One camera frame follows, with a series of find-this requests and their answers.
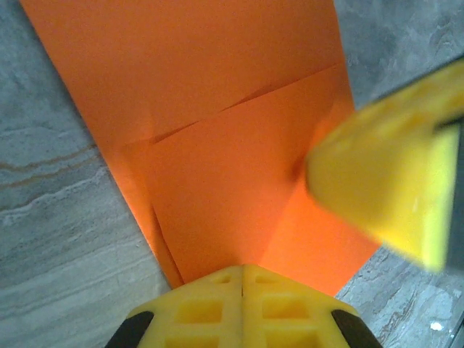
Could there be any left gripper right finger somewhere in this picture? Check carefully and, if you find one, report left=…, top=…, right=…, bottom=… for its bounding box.
left=241, top=264, right=384, bottom=348

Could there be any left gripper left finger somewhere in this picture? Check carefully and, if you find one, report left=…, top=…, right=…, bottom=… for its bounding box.
left=112, top=264, right=243, bottom=348

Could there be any orange paper sheet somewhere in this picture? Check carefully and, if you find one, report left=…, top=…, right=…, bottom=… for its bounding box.
left=20, top=0, right=381, bottom=297

